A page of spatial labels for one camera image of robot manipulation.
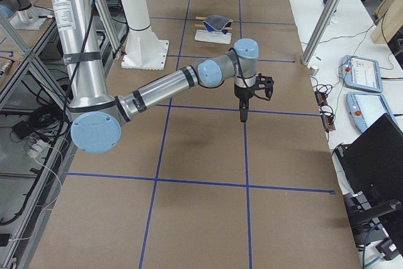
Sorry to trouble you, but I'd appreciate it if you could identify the teach pendant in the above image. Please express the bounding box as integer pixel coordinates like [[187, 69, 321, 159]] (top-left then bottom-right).
[[346, 92, 396, 133], [339, 55, 383, 93]]

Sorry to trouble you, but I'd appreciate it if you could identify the black monitor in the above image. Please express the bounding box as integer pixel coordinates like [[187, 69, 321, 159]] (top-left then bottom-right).
[[335, 113, 402, 250]]

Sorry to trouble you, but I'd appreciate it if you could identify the teach pendant upper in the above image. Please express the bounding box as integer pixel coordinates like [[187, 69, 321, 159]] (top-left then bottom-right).
[[339, 55, 383, 93]]

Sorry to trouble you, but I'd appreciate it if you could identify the grey and blue towel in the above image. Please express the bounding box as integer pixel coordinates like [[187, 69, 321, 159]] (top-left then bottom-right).
[[203, 15, 232, 34]]

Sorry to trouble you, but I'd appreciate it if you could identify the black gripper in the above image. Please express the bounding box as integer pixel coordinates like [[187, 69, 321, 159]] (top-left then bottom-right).
[[234, 85, 254, 122]]

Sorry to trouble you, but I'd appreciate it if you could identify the aluminium frame post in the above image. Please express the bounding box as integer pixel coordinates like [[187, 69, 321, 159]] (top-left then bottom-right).
[[301, 0, 340, 66]]

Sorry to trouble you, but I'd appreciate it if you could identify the white towel rack with dowels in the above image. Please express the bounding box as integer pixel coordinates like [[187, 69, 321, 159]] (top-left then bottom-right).
[[194, 15, 233, 45]]

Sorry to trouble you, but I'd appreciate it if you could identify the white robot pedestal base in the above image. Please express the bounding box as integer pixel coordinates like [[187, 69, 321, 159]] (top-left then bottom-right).
[[121, 0, 169, 70]]

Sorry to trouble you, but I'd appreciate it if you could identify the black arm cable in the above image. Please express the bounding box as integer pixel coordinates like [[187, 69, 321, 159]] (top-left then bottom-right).
[[61, 0, 97, 122]]

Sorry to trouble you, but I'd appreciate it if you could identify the teach pendant lower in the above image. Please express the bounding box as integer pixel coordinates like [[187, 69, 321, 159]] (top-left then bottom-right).
[[346, 92, 396, 133]]

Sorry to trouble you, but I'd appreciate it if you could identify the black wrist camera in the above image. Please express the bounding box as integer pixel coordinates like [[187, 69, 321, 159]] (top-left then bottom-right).
[[256, 73, 274, 90]]

